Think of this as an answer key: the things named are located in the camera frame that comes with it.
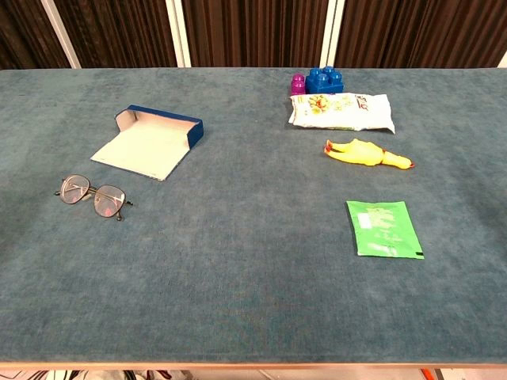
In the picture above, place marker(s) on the teal fabric table cover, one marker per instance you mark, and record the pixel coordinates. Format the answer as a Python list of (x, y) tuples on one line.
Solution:
[(237, 257)]

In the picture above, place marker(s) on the green foil packet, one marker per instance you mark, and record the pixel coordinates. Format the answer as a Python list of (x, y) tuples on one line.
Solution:
[(384, 229)]

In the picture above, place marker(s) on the purple toy building brick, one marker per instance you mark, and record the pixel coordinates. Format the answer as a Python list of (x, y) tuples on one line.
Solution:
[(298, 85)]

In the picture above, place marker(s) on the blue toy building brick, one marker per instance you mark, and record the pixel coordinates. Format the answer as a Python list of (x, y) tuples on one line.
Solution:
[(325, 81)]

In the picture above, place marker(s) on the blue glasses case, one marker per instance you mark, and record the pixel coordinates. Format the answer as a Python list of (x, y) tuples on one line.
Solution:
[(146, 146)]

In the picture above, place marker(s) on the yellow rubber chicken toy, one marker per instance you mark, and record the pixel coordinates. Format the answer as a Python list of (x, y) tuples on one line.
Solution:
[(360, 152)]

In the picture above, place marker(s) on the white aluminium frame post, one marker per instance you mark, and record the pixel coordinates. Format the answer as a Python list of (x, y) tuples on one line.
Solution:
[(61, 33), (178, 33), (503, 61), (332, 33)]

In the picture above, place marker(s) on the metal frame eyeglasses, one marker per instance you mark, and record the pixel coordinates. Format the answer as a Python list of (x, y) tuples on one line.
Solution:
[(75, 189)]

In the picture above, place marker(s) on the white snack bag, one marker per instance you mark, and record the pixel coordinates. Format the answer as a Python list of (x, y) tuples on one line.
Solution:
[(340, 112)]

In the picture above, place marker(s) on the dark brown pleated curtain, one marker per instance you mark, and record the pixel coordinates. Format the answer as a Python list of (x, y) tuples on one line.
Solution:
[(253, 31)]

